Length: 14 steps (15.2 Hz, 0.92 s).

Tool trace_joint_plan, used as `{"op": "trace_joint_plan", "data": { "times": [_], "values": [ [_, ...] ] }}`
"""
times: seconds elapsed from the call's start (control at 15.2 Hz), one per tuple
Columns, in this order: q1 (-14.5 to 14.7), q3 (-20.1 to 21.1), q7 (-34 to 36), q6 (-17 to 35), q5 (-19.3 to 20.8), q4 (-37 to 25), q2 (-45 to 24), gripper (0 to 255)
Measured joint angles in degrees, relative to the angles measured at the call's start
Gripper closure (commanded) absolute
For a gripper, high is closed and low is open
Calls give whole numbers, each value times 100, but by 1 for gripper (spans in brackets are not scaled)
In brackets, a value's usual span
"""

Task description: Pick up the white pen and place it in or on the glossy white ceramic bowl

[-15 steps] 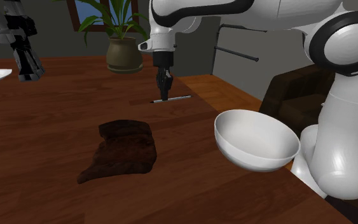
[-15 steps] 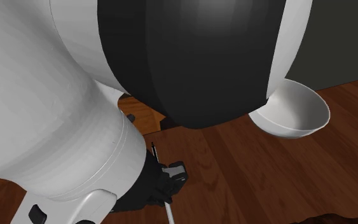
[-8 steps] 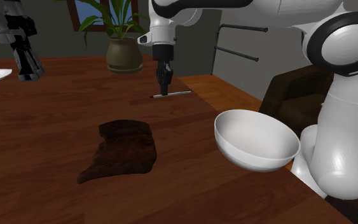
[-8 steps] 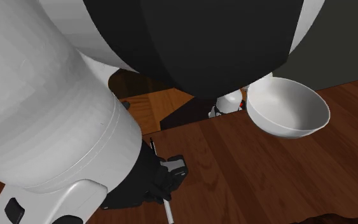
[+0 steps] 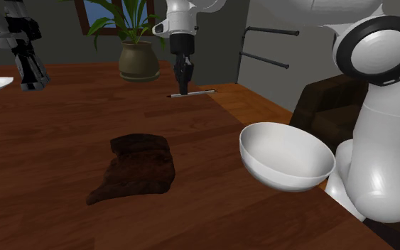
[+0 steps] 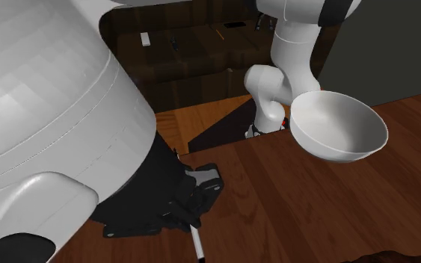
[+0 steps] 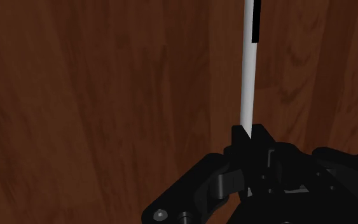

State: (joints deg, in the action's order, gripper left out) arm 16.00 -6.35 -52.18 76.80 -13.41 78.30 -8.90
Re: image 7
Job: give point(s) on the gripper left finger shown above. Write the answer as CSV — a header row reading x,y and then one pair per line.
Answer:
x,y
197,183

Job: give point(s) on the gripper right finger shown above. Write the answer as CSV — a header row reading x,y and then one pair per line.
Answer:
x,y
293,167

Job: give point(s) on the white pen with black clip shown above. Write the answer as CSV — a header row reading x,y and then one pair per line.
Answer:
x,y
247,80

